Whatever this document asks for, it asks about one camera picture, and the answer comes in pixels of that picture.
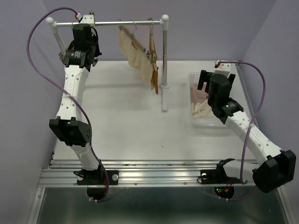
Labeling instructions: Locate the pink underwear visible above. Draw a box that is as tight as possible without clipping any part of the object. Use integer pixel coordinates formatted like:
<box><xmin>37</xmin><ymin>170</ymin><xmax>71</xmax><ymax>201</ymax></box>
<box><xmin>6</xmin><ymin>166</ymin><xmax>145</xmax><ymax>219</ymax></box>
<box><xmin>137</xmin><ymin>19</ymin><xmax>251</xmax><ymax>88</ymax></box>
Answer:
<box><xmin>190</xmin><ymin>83</ymin><xmax>208</xmax><ymax>105</ymax></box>

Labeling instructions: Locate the beige underwear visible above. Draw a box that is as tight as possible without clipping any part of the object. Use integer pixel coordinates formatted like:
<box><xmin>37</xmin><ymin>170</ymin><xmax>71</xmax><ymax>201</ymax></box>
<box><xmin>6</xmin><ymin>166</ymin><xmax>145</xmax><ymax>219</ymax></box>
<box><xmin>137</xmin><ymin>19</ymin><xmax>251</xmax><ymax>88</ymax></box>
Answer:
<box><xmin>118</xmin><ymin>27</ymin><xmax>153</xmax><ymax>82</ymax></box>

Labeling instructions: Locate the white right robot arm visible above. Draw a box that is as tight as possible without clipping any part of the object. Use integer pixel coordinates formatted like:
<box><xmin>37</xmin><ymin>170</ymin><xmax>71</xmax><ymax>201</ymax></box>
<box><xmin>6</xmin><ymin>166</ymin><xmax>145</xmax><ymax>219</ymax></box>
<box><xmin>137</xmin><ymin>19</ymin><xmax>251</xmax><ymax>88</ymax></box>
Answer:
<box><xmin>198</xmin><ymin>70</ymin><xmax>296</xmax><ymax>193</ymax></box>

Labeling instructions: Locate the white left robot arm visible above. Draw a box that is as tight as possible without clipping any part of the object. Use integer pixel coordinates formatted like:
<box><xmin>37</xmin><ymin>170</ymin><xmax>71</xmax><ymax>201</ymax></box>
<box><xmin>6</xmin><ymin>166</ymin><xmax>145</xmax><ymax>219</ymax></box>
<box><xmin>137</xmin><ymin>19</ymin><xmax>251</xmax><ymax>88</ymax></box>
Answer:
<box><xmin>49</xmin><ymin>24</ymin><xmax>108</xmax><ymax>185</ymax></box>

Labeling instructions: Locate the empty wooden clip hanger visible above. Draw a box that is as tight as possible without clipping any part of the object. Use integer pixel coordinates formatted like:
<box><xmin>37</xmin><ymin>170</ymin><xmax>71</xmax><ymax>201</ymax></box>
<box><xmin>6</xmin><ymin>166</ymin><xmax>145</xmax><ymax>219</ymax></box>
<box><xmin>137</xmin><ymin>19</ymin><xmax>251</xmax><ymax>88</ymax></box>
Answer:
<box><xmin>58</xmin><ymin>44</ymin><xmax>71</xmax><ymax>64</ymax></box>

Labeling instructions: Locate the brown underwear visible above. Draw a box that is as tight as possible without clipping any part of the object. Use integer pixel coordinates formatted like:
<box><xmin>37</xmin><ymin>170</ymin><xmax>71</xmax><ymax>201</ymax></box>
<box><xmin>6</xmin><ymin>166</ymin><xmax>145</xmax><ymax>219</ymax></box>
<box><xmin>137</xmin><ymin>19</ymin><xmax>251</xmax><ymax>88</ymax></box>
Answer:
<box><xmin>150</xmin><ymin>63</ymin><xmax>159</xmax><ymax>95</ymax></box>

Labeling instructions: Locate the white plastic basket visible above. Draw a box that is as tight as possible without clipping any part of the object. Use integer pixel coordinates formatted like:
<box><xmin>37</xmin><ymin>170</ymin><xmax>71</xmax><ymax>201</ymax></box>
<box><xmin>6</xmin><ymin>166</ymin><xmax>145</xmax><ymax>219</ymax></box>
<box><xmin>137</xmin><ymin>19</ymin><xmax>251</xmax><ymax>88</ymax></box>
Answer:
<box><xmin>187</xmin><ymin>72</ymin><xmax>224</xmax><ymax>128</ymax></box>

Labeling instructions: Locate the white clothes rack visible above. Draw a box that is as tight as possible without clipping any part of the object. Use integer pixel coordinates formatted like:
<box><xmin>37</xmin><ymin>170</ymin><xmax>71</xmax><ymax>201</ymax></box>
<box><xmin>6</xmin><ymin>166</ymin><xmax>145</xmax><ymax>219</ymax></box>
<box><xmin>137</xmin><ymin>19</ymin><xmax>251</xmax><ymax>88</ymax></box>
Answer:
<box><xmin>45</xmin><ymin>14</ymin><xmax>171</xmax><ymax>112</ymax></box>

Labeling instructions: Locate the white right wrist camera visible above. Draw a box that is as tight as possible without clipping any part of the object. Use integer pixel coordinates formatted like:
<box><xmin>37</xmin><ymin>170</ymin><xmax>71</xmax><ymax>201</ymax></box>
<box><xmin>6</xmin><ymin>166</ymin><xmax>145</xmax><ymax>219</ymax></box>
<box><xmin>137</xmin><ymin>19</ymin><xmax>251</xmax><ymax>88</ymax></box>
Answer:
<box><xmin>214</xmin><ymin>60</ymin><xmax>231</xmax><ymax>77</ymax></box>

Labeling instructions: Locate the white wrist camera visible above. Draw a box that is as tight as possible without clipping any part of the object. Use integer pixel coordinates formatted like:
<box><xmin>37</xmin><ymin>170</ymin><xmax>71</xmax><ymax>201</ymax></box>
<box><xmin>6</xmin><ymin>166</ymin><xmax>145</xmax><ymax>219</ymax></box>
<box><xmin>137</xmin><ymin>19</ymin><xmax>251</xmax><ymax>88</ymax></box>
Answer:
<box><xmin>214</xmin><ymin>60</ymin><xmax>231</xmax><ymax>77</ymax></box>
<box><xmin>79</xmin><ymin>14</ymin><xmax>95</xmax><ymax>27</ymax></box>

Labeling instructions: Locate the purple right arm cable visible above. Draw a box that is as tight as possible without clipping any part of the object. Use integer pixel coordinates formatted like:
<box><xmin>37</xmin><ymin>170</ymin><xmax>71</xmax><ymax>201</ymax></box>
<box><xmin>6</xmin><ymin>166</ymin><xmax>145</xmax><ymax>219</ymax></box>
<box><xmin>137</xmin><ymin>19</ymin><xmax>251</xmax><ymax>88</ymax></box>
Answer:
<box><xmin>203</xmin><ymin>60</ymin><xmax>267</xmax><ymax>202</ymax></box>

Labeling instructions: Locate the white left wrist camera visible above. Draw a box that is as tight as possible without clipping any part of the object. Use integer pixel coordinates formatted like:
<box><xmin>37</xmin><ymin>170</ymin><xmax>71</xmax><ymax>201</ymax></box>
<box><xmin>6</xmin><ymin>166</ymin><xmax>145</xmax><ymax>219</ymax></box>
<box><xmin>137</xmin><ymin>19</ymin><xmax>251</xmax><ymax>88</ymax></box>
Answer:
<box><xmin>79</xmin><ymin>14</ymin><xmax>95</xmax><ymax>27</ymax></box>

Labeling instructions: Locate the aluminium mounting rail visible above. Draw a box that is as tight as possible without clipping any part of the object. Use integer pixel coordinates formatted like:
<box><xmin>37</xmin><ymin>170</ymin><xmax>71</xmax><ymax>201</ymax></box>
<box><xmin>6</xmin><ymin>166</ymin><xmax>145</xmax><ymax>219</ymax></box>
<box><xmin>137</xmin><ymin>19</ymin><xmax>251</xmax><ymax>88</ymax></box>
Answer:
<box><xmin>38</xmin><ymin>150</ymin><xmax>241</xmax><ymax>188</ymax></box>

